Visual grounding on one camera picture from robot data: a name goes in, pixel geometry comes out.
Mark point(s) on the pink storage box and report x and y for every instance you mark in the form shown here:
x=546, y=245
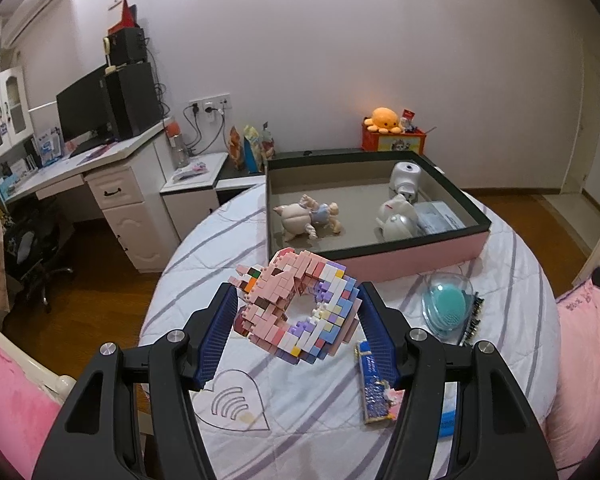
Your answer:
x=405, y=260

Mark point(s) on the white wall socket panel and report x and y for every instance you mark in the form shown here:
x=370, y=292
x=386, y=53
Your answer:
x=215, y=105

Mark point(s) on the small doll figure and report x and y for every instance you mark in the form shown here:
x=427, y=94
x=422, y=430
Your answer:
x=300, y=217

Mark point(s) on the black keyboard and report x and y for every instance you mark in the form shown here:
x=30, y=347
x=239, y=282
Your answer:
x=87, y=146

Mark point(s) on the pink packet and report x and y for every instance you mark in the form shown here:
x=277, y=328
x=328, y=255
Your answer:
x=190, y=171

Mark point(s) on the yellow blue snack bag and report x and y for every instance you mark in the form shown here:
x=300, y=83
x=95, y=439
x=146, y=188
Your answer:
x=253, y=152

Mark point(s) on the pink purple block donut model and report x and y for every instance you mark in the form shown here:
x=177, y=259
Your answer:
x=270, y=285

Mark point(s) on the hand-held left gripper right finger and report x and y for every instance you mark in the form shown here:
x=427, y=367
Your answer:
x=380, y=345

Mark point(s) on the pink block kitty figure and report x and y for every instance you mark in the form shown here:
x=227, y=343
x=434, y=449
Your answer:
x=391, y=395

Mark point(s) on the cream webcam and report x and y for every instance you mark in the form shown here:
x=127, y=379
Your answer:
x=110, y=55

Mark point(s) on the red paper bag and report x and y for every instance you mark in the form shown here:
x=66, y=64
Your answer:
x=125, y=17

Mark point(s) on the black computer tower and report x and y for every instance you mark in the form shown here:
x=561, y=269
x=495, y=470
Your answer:
x=132, y=100

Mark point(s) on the black computer monitor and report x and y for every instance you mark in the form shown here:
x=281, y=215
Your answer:
x=85, y=105

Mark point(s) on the white lamp bar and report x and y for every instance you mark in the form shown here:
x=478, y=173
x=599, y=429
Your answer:
x=44, y=105

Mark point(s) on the white plug night light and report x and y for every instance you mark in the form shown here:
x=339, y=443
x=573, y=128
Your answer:
x=405, y=175

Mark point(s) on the snack bags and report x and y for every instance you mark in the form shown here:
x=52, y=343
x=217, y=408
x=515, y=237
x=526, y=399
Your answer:
x=268, y=145

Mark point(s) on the white cat figurine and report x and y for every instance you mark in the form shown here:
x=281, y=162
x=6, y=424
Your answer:
x=400, y=227

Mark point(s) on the blue white box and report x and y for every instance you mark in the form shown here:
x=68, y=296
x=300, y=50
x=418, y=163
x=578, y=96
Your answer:
x=49, y=147

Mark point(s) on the teal brush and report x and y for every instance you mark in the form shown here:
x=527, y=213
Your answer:
x=447, y=302

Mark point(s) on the white bed frame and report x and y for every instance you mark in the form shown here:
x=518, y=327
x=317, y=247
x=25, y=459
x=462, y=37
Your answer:
x=35, y=370

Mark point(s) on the orange octopus plush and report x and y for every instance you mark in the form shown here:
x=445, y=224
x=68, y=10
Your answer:
x=385, y=119

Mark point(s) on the orange snack bag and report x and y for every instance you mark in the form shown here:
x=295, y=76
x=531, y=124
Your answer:
x=236, y=150

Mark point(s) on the white air conditioner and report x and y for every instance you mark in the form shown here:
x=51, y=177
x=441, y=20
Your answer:
x=35, y=7

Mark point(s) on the black office chair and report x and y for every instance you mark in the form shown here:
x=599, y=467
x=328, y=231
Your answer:
x=35, y=250

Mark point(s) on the pink floral bedding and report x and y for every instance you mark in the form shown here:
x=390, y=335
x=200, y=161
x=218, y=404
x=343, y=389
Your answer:
x=585, y=360

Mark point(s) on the white glass-door cabinet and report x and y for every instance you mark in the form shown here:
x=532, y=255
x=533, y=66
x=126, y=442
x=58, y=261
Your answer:
x=1, y=110

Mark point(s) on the black beaded hair clip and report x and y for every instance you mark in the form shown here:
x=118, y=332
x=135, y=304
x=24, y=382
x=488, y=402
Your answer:
x=472, y=322

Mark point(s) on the white side cabinet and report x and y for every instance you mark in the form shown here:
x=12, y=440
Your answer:
x=190, y=205

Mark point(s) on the white desk with drawers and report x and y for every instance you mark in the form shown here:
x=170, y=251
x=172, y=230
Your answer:
x=125, y=210

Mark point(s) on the black speaker box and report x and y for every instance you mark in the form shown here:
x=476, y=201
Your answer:
x=130, y=45

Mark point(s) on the red cartoon storage box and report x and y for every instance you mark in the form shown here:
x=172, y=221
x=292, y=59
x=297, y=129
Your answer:
x=395, y=145

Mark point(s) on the purple notebook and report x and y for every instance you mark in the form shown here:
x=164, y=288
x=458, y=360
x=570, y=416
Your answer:
x=100, y=154

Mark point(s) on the clear bottle orange cap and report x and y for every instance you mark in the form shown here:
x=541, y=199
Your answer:
x=180, y=150

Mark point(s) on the long blue packet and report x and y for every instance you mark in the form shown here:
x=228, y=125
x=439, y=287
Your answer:
x=447, y=425

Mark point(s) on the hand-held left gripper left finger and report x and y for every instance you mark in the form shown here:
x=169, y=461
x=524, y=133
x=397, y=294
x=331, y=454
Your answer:
x=217, y=340

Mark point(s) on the dark blue box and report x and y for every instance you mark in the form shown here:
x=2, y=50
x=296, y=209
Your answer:
x=372, y=385

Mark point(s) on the red white packet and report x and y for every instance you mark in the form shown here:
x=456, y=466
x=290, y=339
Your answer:
x=407, y=117

